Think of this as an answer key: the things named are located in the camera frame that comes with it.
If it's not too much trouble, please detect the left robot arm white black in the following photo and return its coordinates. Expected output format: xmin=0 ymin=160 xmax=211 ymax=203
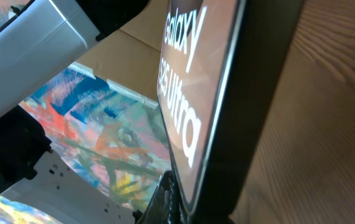
xmin=0 ymin=0 xmax=149 ymax=224

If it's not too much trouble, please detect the colourful painted backdrop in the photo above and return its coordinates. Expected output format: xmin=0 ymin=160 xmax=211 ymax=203
xmin=0 ymin=1 xmax=169 ymax=223

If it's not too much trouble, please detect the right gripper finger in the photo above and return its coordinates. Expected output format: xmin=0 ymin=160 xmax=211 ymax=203
xmin=136 ymin=170 xmax=182 ymax=224

